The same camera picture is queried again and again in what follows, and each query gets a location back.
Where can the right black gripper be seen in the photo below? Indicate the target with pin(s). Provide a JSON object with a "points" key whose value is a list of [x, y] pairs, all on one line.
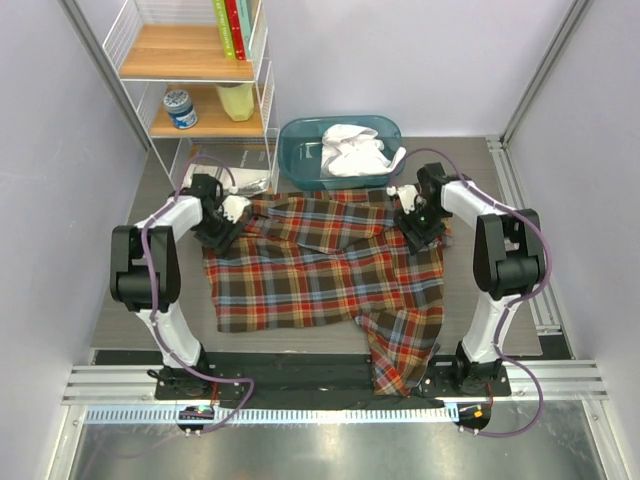
{"points": [[407, 225]]}

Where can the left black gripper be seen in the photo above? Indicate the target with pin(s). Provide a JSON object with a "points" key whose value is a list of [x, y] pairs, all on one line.
{"points": [[222, 243]]}

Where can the plaid flannel long sleeve shirt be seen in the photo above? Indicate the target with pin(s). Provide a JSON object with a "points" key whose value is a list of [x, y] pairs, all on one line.
{"points": [[311, 259]]}

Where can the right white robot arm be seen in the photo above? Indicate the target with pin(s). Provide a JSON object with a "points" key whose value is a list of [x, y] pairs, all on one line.
{"points": [[509, 262]]}

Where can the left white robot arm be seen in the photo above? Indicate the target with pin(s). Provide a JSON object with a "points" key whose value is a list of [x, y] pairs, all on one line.
{"points": [[145, 275]]}

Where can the white long sleeve shirt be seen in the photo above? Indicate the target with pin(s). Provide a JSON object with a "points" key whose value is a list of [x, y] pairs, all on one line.
{"points": [[356, 151]]}

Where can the grey white booklet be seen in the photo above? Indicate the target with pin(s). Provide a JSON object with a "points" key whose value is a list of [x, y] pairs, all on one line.
{"points": [[242, 170]]}

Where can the teal plastic basin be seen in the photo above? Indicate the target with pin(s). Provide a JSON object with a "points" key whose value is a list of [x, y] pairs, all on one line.
{"points": [[300, 151]]}

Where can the yellow plastic container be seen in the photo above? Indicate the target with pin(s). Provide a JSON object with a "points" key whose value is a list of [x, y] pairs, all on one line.
{"points": [[237, 100]]}

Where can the blue white jar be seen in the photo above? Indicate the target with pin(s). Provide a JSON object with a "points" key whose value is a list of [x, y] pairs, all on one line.
{"points": [[179, 106]]}

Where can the red book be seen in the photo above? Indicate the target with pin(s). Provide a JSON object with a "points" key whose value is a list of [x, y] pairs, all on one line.
{"points": [[235, 26]]}

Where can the teal book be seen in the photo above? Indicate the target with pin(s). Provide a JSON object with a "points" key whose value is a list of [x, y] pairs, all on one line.
{"points": [[245, 15]]}

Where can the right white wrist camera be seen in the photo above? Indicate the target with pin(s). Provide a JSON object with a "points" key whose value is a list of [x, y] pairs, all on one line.
{"points": [[406, 194]]}

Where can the white wire wooden shelf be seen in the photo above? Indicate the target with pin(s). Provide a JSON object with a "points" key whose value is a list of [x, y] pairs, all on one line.
{"points": [[158, 46]]}

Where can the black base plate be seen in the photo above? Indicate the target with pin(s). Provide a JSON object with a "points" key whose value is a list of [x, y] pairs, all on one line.
{"points": [[339, 378]]}

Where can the white slotted cable duct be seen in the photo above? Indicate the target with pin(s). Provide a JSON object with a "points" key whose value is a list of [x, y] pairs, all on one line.
{"points": [[191, 415]]}

